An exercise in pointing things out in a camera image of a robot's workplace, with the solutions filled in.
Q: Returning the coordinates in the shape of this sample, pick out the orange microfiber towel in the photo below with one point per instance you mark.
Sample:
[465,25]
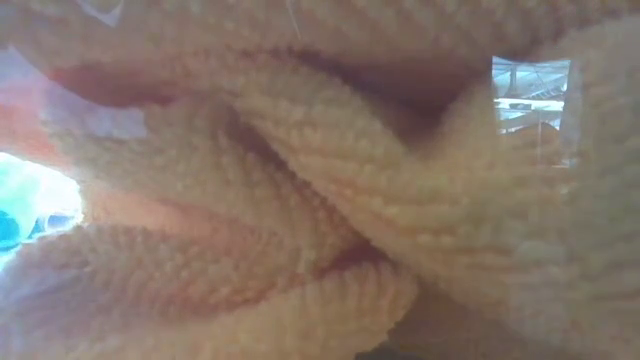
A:
[200,300]
[350,150]

